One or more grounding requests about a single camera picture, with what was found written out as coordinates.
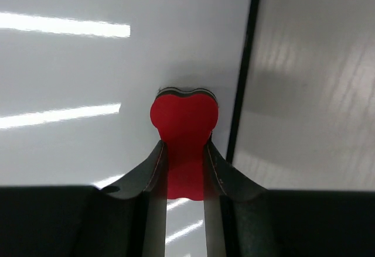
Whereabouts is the white board with black frame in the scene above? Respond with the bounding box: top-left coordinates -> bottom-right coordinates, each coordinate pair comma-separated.
0,0 -> 264,257

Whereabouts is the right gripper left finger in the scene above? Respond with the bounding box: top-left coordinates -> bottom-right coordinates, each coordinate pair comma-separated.
1,142 -> 168,256

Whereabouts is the red whiteboard eraser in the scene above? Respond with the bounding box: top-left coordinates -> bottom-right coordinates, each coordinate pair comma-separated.
150,87 -> 219,201

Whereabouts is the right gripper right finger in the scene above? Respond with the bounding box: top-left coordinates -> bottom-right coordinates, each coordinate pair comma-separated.
203,142 -> 374,256

